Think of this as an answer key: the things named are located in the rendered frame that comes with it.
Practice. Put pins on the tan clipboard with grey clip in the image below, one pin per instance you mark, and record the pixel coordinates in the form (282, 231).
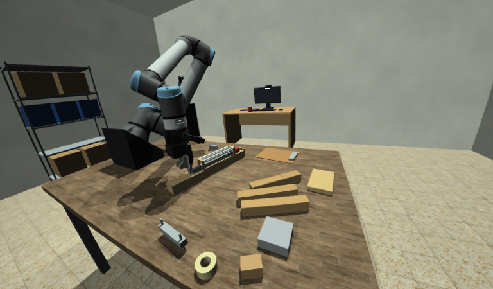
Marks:
(280, 155)

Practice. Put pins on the tan flat wooden block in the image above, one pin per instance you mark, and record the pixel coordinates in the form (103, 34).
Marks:
(321, 181)

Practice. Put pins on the small tan block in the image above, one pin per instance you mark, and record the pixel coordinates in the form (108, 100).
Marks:
(251, 266)

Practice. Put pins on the pale yellow tape roll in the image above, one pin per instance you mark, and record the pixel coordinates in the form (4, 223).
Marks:
(208, 272)

